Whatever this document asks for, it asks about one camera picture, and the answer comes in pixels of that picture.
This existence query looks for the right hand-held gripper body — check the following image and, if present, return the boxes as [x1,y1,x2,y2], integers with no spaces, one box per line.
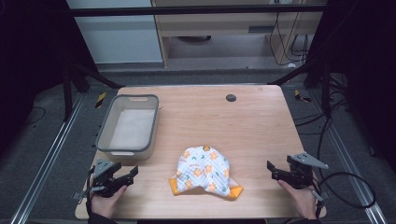
[285,151,330,190]

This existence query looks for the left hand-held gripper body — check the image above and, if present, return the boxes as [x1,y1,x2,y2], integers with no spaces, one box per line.
[72,158,129,199]

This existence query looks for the grey plastic basket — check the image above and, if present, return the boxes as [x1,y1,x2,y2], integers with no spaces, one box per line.
[94,93,161,162]

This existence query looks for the white quilted orange-print cloth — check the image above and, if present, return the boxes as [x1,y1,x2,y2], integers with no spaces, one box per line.
[168,145,245,201]

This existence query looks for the person's right hand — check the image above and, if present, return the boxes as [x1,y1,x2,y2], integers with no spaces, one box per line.
[276,179,319,220]

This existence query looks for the person's left hand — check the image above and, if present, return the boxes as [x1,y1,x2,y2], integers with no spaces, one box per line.
[89,184,129,220]

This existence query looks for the yellow black striped tape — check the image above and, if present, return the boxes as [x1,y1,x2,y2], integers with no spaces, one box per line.
[293,89,312,104]
[94,91,107,109]

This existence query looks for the black metal stand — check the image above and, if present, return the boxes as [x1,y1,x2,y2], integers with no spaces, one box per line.
[61,59,126,123]
[268,55,332,118]

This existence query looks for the dark curtain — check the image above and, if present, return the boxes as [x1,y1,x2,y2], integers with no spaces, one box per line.
[306,0,396,175]
[0,0,94,157]

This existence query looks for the white cabinet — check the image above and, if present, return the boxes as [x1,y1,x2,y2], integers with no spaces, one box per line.
[65,0,164,65]

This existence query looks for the wooden shelf unit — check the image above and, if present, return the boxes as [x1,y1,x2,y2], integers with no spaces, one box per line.
[150,0,326,69]

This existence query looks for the black horizontal bar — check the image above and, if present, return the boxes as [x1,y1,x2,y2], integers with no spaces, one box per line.
[65,4,329,18]

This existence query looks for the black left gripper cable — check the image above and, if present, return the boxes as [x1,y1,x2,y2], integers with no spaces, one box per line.
[85,166,96,217]

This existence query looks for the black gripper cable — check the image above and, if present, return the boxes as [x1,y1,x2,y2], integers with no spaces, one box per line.
[85,166,96,217]
[312,171,377,219]

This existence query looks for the metal floor rail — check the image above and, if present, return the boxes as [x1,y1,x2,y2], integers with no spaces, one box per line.
[8,92,87,224]
[307,88,389,224]

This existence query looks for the black floor cables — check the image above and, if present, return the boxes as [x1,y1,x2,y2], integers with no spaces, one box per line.
[292,73,351,175]

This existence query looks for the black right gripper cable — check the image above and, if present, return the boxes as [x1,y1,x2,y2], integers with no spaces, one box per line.
[312,171,377,219]

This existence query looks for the thin black floor cable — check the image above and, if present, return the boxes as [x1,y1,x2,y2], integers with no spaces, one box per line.
[21,105,47,127]

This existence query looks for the black hanging cables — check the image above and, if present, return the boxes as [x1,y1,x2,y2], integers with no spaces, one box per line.
[268,11,310,67]

